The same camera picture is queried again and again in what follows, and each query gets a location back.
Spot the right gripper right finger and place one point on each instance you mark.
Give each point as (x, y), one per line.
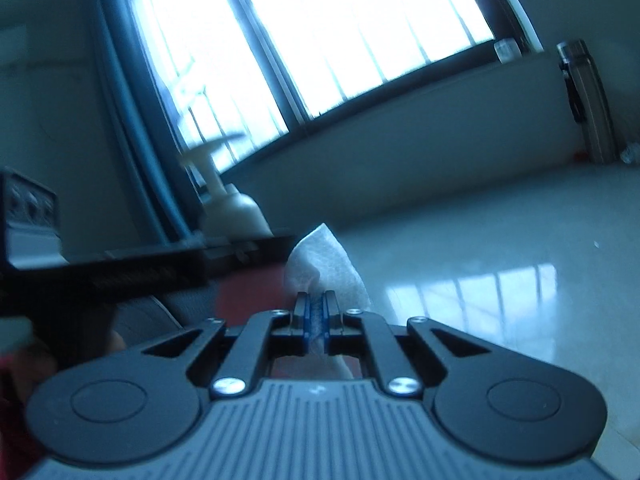
(332, 323)

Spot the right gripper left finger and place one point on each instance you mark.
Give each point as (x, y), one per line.
(300, 327)

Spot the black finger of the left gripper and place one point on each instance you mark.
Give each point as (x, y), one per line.
(122, 276)

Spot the white cleaning cloth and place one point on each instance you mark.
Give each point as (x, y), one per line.
(319, 264)

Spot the pink pump bottle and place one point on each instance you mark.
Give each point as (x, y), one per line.
(253, 281)

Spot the blue curtain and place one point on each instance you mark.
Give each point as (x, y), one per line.
(161, 196)

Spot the grey power strip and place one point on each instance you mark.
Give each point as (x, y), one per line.
(30, 223)

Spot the small clear cup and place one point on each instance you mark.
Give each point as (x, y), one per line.
(507, 50)

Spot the steel thermos flask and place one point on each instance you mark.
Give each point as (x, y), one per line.
(587, 99)

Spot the window frame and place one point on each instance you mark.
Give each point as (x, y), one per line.
(278, 70)

